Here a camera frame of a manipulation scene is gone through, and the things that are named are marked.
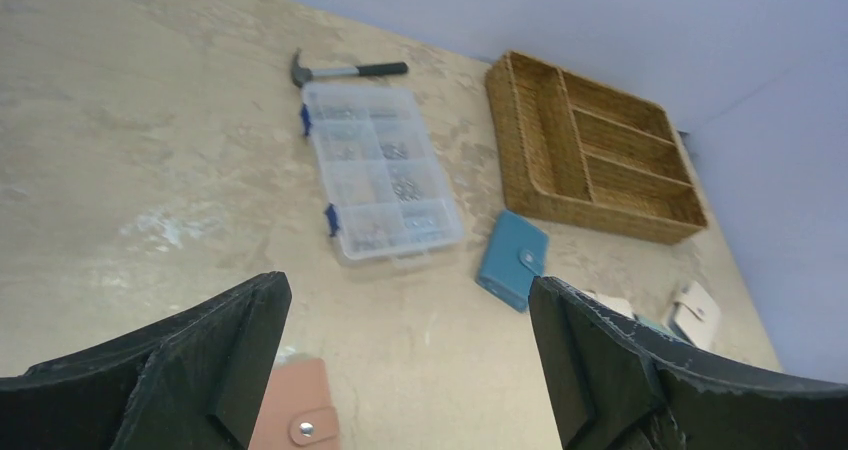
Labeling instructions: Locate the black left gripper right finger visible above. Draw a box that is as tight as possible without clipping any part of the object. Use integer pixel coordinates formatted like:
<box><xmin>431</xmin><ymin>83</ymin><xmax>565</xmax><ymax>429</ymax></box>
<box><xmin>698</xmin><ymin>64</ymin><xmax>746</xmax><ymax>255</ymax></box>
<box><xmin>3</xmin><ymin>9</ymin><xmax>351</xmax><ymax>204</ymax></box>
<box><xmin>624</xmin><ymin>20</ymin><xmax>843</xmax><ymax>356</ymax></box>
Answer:
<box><xmin>529</xmin><ymin>277</ymin><xmax>847</xmax><ymax>449</ymax></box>

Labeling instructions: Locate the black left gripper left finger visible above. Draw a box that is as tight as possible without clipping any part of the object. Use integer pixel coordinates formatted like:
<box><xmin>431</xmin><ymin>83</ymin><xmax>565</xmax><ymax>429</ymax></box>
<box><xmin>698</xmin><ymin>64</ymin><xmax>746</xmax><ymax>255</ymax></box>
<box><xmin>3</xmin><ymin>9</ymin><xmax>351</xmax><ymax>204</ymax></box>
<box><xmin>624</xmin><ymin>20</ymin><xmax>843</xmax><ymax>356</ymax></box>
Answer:
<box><xmin>1</xmin><ymin>271</ymin><xmax>292</xmax><ymax>449</ymax></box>

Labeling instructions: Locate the blue leather card holder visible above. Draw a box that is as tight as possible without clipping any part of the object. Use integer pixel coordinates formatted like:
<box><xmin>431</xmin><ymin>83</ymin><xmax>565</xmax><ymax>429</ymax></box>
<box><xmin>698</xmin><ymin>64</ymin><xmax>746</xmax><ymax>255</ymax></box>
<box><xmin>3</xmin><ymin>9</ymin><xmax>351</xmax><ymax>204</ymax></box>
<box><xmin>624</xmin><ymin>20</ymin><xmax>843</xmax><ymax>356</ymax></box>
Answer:
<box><xmin>475</xmin><ymin>210</ymin><xmax>549</xmax><ymax>313</ymax></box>

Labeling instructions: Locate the teal green card holder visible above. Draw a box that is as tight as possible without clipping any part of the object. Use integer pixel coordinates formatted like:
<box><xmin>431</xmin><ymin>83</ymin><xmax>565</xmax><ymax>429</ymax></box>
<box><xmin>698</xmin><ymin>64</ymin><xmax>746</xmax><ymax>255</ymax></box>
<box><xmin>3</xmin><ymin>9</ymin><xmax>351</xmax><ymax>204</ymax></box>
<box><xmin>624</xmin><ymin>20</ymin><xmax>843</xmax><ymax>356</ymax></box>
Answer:
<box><xmin>635</xmin><ymin>315</ymin><xmax>690</xmax><ymax>344</ymax></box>

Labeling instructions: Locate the pink leather card holder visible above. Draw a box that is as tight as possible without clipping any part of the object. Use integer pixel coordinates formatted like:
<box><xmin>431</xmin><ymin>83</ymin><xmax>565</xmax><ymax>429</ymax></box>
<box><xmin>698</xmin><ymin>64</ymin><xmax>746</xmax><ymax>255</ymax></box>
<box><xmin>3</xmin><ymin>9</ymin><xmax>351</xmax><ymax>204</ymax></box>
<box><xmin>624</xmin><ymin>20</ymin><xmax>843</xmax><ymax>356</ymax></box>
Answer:
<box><xmin>249</xmin><ymin>358</ymin><xmax>341</xmax><ymax>450</ymax></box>

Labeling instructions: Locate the cream card holder with snap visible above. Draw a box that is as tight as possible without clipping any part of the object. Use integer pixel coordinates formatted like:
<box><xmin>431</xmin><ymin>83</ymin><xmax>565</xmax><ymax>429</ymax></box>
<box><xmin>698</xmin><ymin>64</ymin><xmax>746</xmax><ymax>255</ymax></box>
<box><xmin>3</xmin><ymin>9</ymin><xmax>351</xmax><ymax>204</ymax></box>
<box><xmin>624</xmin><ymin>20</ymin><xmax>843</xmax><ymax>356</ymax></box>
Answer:
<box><xmin>665</xmin><ymin>281</ymin><xmax>722</xmax><ymax>350</ymax></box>

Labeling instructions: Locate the wicker cutlery tray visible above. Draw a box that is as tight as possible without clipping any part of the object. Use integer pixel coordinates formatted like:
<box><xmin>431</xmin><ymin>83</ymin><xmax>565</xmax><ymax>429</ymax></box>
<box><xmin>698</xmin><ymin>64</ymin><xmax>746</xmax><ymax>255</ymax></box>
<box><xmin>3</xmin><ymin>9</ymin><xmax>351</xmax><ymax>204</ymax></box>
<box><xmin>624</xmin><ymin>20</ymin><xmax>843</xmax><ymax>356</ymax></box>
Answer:
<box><xmin>484</xmin><ymin>51</ymin><xmax>708</xmax><ymax>245</ymax></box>

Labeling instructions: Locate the clear plastic screw organizer box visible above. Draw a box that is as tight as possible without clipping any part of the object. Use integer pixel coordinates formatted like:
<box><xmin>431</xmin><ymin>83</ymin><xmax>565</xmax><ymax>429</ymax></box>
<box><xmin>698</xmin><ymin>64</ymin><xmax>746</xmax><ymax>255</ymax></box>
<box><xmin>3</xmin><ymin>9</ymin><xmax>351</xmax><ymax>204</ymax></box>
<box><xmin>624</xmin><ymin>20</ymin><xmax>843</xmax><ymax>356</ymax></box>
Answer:
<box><xmin>300</xmin><ymin>82</ymin><xmax>464</xmax><ymax>263</ymax></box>

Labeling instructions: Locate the claw hammer black handle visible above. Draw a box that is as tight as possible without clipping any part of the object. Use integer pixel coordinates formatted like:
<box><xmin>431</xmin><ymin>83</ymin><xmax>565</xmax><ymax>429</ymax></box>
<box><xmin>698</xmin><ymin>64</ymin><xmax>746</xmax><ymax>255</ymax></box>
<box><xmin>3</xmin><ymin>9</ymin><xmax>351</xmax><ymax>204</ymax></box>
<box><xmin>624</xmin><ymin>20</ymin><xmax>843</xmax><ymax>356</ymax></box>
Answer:
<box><xmin>290</xmin><ymin>48</ymin><xmax>409</xmax><ymax>88</ymax></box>

